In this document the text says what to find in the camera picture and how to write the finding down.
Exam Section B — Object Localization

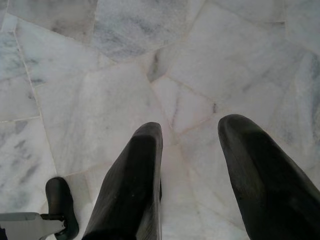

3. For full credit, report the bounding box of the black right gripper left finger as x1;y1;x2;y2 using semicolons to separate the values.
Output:
81;121;164;240

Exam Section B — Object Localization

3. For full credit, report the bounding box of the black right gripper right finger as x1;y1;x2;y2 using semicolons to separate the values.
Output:
217;113;320;240

